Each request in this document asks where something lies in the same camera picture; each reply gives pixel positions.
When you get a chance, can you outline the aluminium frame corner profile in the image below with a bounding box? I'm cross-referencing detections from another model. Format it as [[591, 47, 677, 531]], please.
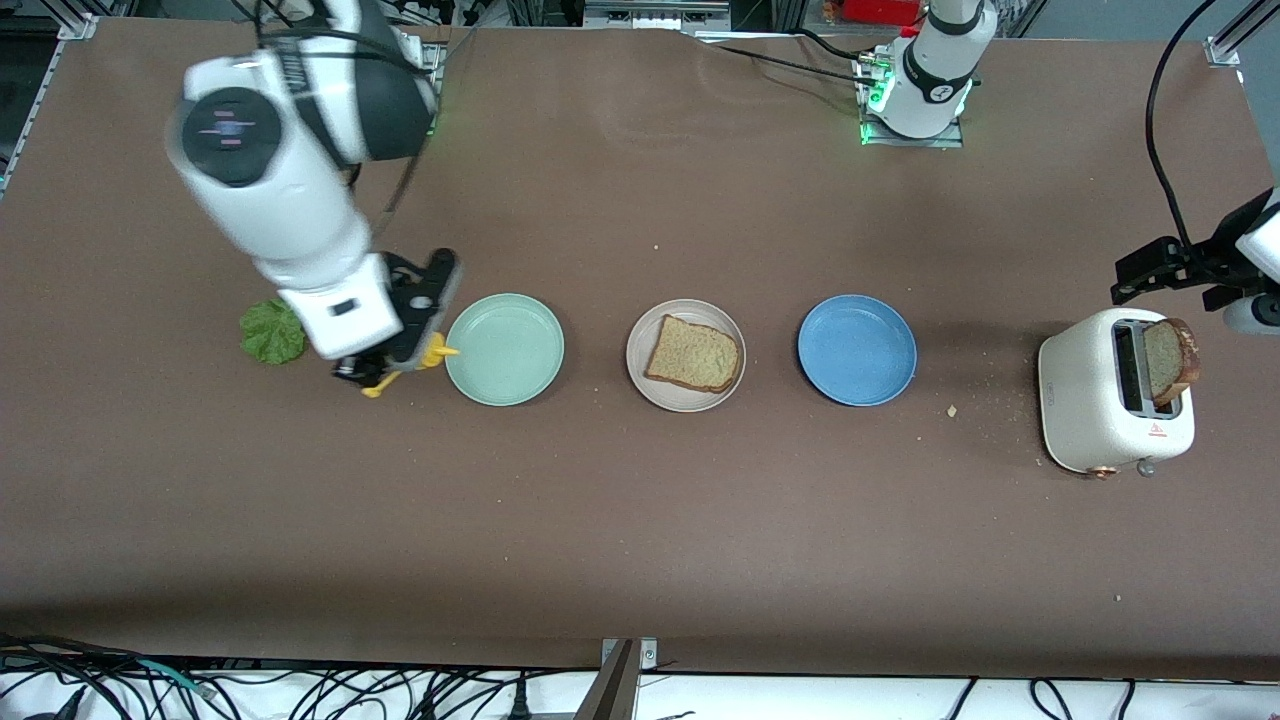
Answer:
[[1205, 0, 1280, 69], [40, 0, 136, 41]]

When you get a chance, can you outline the white two-slot toaster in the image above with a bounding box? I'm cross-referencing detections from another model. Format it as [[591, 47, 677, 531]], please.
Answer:
[[1037, 307, 1197, 479]]

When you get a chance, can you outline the teal cable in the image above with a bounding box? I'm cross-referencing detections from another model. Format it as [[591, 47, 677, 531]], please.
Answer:
[[130, 657, 216, 698]]

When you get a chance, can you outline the red box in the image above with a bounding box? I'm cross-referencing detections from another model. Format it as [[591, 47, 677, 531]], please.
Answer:
[[845, 0, 921, 26]]

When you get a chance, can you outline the green lettuce leaf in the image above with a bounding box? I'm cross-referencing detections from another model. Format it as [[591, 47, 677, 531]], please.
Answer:
[[239, 298, 309, 366]]

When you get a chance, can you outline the mint green round plate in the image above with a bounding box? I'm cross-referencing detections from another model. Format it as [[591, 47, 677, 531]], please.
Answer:
[[444, 292, 566, 408]]

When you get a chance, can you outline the yellow mustard squeeze bottle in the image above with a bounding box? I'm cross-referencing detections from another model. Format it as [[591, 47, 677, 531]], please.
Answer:
[[360, 333, 461, 399]]

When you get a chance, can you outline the aluminium profile bracket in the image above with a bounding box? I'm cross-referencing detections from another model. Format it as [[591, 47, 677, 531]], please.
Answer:
[[575, 637, 661, 720]]

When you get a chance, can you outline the brown-crust bread slice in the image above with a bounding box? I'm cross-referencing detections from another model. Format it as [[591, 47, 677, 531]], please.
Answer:
[[643, 313, 743, 394], [1142, 318, 1202, 408]]

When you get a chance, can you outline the brown table cover mat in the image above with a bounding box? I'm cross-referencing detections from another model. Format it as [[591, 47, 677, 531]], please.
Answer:
[[0, 18, 1280, 683]]

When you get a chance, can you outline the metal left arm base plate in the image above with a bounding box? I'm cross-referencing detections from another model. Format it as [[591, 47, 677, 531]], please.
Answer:
[[858, 50, 966, 149]]

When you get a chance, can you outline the beige round plate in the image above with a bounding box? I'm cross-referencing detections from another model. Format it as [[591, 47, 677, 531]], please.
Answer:
[[626, 298, 748, 414]]

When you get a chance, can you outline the black base power cable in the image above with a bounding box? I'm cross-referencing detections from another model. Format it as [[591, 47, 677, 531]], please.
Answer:
[[700, 28, 876, 89]]

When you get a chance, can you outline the blue round plate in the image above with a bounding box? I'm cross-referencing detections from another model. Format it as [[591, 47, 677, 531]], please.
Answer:
[[797, 294, 918, 408]]

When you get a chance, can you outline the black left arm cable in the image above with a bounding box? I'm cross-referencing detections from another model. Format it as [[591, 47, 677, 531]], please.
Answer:
[[1145, 0, 1219, 256]]

